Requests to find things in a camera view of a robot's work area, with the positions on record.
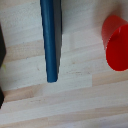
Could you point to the blue hardcover book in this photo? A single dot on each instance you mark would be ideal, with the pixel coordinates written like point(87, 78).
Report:
point(50, 40)

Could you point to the red plastic cup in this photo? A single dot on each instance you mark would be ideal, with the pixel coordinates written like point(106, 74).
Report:
point(116, 43)

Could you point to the black fabric storage box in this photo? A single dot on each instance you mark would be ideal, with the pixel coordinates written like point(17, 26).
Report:
point(1, 50)

